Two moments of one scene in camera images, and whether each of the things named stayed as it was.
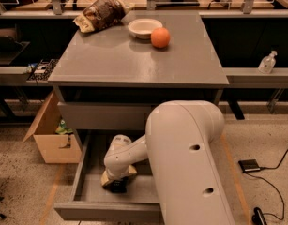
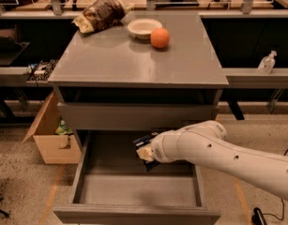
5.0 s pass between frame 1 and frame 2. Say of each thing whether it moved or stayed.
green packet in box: stayed
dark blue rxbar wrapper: moved
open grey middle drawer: stayed
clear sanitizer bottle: stayed
